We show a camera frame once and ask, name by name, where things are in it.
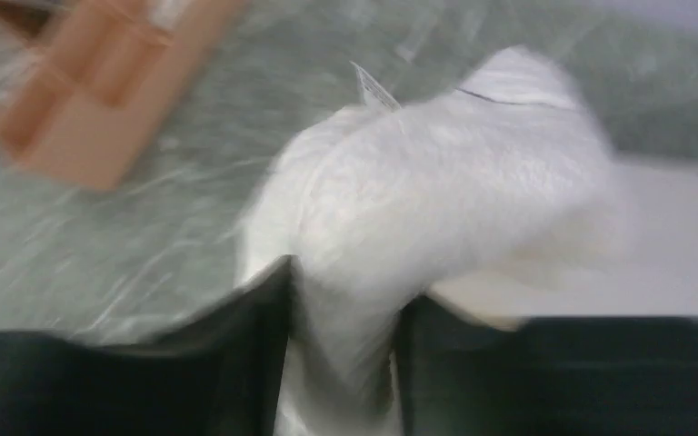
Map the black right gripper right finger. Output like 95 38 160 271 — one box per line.
394 297 698 436

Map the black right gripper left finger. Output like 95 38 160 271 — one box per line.
0 257 292 435

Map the white terry towel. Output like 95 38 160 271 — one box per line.
234 45 629 435

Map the white perforated plastic basket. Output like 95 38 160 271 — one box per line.
428 159 698 324

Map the orange plastic file organizer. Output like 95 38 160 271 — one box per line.
0 1 244 191

